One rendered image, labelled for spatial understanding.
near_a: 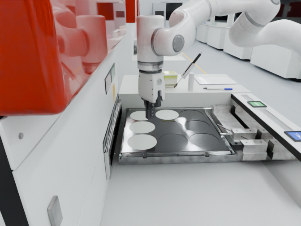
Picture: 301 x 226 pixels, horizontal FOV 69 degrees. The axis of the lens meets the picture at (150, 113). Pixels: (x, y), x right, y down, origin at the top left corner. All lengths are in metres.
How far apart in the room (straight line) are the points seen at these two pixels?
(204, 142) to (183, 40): 0.34
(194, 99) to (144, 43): 0.48
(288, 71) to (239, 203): 4.92
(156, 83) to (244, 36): 0.44
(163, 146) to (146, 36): 0.35
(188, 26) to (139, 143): 0.40
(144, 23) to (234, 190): 0.55
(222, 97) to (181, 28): 0.53
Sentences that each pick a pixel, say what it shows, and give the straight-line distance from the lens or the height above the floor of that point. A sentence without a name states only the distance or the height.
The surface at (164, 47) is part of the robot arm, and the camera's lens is 0.62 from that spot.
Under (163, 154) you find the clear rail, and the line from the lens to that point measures 0.70.
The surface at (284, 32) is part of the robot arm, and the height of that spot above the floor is 1.23.
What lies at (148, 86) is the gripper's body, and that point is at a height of 1.09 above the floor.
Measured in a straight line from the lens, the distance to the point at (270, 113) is 0.94.
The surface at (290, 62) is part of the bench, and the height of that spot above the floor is 0.41.
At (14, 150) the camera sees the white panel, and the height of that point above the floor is 1.19.
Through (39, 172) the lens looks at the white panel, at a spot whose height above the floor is 1.14.
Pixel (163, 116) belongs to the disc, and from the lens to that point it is 0.94.
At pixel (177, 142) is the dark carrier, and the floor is 0.90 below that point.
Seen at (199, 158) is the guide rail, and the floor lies 0.84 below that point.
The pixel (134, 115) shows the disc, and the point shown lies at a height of 0.90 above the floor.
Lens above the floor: 1.29
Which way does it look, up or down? 24 degrees down
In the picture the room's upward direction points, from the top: straight up
